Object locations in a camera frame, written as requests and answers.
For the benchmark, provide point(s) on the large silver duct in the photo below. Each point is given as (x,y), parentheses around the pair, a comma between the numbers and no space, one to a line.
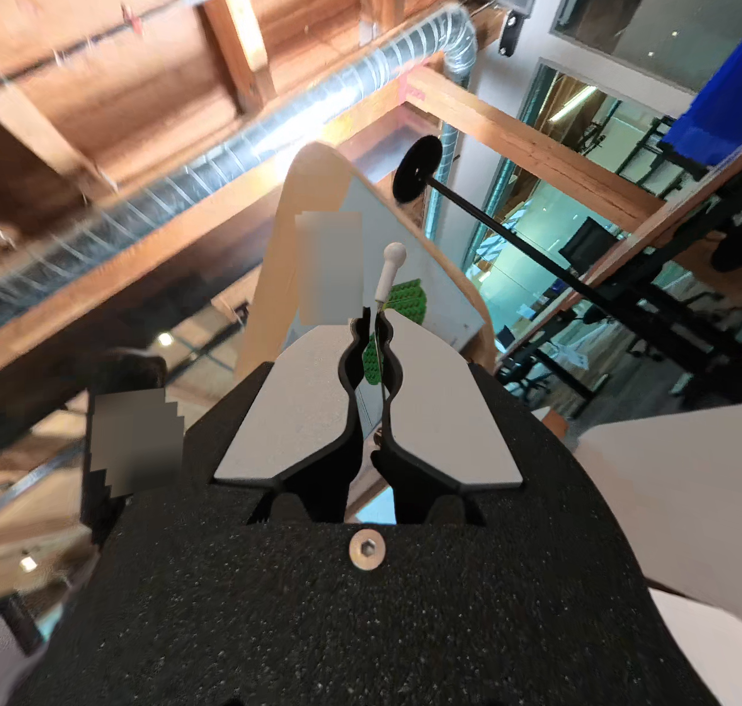
(232,161)

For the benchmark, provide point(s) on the stack of blue bins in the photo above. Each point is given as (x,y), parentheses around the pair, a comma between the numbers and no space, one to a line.
(707,115)

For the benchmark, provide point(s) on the black round floor lamp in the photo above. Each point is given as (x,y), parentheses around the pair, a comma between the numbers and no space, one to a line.
(417,167)

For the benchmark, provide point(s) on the long table with black legs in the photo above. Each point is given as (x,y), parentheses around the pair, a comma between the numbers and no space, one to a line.
(666,219)

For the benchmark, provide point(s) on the black wall camera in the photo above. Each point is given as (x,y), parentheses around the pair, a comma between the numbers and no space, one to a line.
(510,34)

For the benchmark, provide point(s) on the instruction booklet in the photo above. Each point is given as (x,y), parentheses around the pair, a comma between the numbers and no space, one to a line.
(452,306)

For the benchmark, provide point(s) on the wooden pillar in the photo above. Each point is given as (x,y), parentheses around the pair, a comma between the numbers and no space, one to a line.
(550,150)

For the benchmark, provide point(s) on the metal rod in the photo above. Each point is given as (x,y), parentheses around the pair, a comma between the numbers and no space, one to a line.
(75,51)

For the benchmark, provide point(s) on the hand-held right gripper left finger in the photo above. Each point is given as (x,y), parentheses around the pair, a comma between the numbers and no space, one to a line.
(290,416)

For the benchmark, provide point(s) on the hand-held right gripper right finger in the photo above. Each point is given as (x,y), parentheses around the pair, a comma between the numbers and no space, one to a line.
(452,422)

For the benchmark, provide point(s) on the black office chair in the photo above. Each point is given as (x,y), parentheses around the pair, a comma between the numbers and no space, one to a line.
(588,242)

